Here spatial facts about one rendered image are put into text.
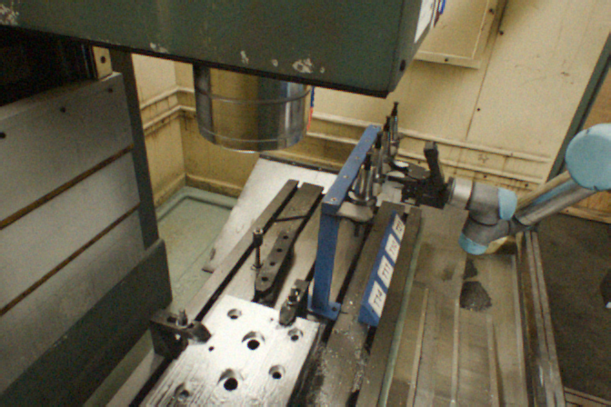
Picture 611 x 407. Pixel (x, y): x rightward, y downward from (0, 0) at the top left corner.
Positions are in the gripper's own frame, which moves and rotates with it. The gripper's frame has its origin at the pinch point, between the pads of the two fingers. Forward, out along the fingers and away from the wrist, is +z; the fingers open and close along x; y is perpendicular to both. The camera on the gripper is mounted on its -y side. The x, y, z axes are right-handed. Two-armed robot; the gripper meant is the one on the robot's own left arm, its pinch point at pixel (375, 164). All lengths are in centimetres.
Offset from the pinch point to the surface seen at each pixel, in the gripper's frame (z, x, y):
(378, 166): -2.2, -12.4, -6.1
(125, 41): 23, -63, -40
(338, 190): 4.2, -23.0, -3.6
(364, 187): -1.3, -23.8, -6.4
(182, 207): 86, 36, 64
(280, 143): 7, -55, -28
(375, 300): -9.4, -23.6, 24.3
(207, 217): 72, 34, 63
